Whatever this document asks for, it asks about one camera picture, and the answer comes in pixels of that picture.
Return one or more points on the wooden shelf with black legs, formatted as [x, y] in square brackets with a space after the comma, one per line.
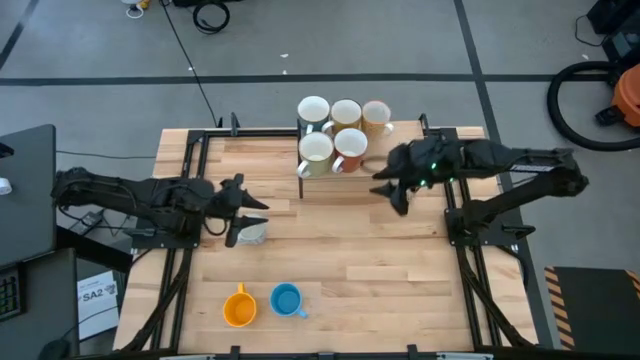
[340, 188]

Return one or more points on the dark grey desk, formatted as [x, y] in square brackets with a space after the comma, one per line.
[45, 310]

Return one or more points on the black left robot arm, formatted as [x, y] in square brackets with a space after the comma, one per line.
[150, 197]

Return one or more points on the grey cabinet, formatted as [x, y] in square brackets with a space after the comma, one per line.
[27, 210]

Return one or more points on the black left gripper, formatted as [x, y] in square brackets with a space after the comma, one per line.
[227, 200]

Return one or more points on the orange mug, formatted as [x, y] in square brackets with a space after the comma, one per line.
[240, 310]

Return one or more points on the white tape roll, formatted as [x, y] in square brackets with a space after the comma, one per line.
[4, 186]

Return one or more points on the red mug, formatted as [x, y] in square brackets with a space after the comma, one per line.
[350, 145]

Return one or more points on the black power brick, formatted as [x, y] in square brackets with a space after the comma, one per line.
[86, 223]

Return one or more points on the black equipment case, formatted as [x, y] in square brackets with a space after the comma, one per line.
[625, 47]
[617, 12]

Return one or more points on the orange shop vacuum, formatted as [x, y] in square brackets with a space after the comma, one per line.
[631, 95]
[552, 105]

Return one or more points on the yellow plug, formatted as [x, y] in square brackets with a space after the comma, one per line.
[145, 4]

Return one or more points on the backlit black keyboard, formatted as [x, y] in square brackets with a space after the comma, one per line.
[10, 295]

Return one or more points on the black hazard-striped mat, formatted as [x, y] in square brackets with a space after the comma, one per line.
[595, 305]

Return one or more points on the mustard yellow mug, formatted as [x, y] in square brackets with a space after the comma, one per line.
[346, 114]

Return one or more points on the black desk crossbar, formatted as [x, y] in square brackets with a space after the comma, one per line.
[95, 250]

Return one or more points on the teal mug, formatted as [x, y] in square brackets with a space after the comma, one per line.
[313, 111]

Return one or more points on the light blue mug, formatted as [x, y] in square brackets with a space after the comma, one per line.
[286, 300]

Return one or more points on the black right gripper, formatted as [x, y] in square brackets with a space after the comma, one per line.
[417, 162]

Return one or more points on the small black device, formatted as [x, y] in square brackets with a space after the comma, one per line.
[5, 149]

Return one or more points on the black metal rig frame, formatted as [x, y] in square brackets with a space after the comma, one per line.
[260, 133]

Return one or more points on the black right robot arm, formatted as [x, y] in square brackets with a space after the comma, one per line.
[525, 165]

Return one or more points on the white printed paper sheet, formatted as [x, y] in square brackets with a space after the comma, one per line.
[97, 310]

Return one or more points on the light green mug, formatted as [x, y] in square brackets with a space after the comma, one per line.
[317, 147]

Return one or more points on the yellow patterned mug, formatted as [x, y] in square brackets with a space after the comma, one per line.
[376, 114]

